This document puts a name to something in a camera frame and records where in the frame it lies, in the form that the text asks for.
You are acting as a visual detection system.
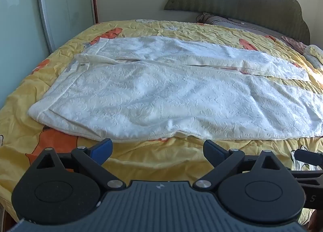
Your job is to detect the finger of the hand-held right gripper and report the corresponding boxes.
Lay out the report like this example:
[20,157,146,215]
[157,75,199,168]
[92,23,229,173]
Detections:
[294,148,323,166]

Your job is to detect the white printed pillow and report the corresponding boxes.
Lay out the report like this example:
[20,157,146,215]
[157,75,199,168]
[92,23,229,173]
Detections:
[303,44,323,71]

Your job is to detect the pink cloth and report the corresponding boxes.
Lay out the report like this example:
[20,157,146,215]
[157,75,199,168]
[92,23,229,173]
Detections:
[281,36,307,51]

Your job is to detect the frosted glass sliding door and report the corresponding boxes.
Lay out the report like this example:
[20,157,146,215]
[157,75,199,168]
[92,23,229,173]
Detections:
[37,0,95,53]
[0,0,51,109]

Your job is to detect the white textured pants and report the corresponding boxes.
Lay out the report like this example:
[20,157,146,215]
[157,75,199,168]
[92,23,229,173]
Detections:
[27,36,323,142]

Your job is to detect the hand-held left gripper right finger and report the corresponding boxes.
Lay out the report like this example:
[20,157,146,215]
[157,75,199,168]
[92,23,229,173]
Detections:
[193,139,287,190]

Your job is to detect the yellow printed blanket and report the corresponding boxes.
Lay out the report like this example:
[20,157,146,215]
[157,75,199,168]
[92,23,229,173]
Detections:
[0,19,323,225]

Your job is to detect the grey pillow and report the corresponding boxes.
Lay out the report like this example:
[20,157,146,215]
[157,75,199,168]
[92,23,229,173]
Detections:
[197,13,285,37]

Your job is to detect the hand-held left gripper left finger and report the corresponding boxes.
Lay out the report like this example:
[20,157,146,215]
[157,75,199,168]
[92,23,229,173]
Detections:
[32,138,127,193]

